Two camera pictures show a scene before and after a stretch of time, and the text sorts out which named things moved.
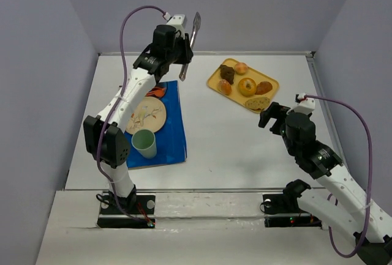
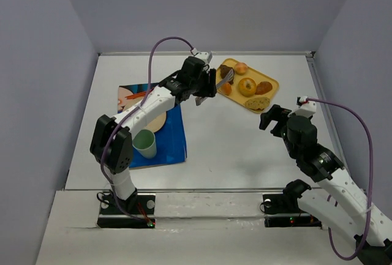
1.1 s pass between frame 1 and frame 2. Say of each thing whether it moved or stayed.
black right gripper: stayed
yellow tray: stayed
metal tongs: moved
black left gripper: moved
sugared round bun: stayed
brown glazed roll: stayed
